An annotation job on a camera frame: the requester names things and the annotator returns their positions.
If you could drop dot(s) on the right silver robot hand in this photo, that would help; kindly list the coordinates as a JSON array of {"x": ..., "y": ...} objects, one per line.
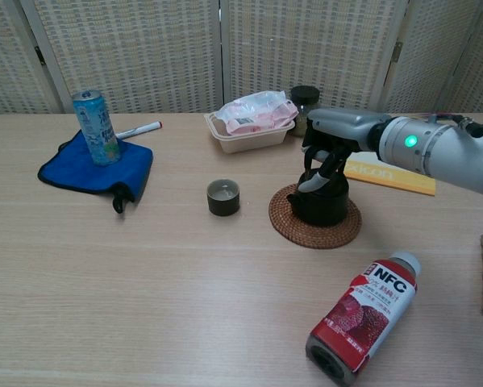
[{"x": 346, "y": 129}]

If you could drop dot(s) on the black teapot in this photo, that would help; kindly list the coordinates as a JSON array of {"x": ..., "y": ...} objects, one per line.
[{"x": 326, "y": 205}]

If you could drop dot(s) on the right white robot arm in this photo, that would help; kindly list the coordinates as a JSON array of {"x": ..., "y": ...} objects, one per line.
[{"x": 446, "y": 157}]

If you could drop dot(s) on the brown round woven coaster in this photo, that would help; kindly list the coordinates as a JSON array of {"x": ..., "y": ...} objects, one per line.
[{"x": 289, "y": 225}]

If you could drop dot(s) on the glass jar black lid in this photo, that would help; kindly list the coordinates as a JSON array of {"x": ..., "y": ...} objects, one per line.
[{"x": 303, "y": 96}]

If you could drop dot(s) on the white yellow Lexicon book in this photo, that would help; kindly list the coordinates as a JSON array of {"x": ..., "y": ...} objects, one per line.
[{"x": 406, "y": 181}]

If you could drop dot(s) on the pink white snack packet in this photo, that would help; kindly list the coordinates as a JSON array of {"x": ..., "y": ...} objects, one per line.
[{"x": 257, "y": 113}]

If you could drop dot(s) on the beige takeaway food tray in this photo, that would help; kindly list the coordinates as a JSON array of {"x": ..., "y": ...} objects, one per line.
[{"x": 249, "y": 143}]

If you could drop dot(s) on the dark green ceramic teacup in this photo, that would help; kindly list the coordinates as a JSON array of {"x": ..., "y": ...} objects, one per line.
[{"x": 223, "y": 205}]

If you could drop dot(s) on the red NFC juice bottle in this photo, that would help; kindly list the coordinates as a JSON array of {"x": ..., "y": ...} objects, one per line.
[{"x": 362, "y": 318}]

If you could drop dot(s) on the white marker pen red cap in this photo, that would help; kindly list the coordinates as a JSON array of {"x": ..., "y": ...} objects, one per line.
[{"x": 144, "y": 127}]

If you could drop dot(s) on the woven folding screen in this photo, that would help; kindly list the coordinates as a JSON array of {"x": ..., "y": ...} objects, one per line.
[{"x": 136, "y": 48}]

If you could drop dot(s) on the light blue drink can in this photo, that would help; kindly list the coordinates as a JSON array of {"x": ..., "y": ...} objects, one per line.
[{"x": 100, "y": 137}]

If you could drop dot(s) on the blue microfiber cloth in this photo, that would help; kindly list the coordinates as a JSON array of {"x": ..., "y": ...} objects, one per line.
[{"x": 72, "y": 173}]

